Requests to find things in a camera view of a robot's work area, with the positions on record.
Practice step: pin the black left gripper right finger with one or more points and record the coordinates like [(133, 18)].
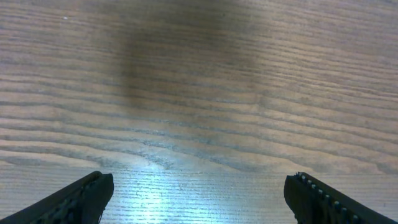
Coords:
[(314, 202)]

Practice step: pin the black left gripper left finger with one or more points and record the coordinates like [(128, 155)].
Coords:
[(82, 202)]

